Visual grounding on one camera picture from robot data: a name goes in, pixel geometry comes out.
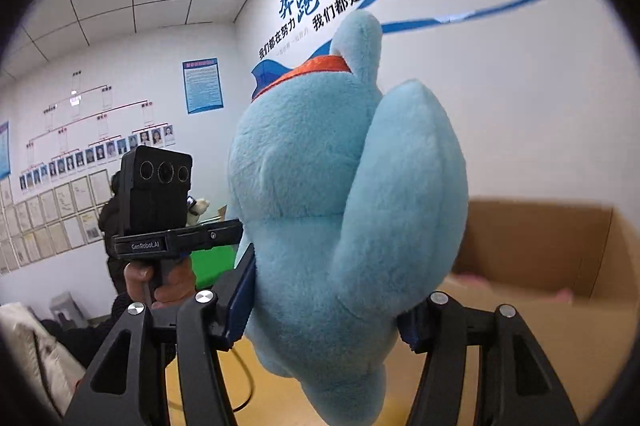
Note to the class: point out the operator left hand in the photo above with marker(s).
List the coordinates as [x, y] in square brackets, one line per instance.
[179, 285]

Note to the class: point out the blue wall poster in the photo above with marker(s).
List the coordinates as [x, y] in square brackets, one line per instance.
[202, 87]

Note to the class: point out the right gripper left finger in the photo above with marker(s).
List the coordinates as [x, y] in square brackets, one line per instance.
[126, 383]

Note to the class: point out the person in black jacket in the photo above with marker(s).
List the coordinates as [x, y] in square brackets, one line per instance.
[109, 226]

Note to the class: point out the light blue plush toy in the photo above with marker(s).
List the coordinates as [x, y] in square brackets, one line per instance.
[355, 201]

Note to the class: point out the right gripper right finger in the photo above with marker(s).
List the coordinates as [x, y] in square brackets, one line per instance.
[516, 385]

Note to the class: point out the black camera box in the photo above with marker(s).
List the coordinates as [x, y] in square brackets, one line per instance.
[154, 185]

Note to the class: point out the green cloth backdrop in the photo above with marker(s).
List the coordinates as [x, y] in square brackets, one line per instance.
[209, 264]

